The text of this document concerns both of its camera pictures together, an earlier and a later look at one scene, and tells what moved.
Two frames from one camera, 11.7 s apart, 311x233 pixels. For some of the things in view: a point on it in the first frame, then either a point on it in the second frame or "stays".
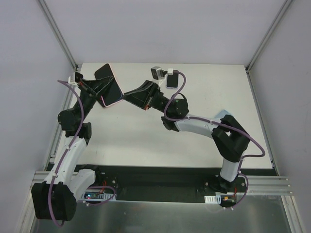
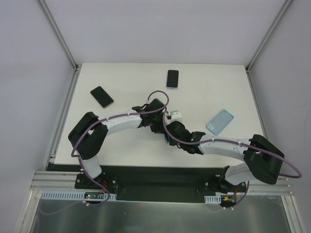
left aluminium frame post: x=58 y=32 stays
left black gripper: x=90 y=87 → x=157 y=127
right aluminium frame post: x=263 y=41 stays
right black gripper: x=151 y=96 → x=170 y=128
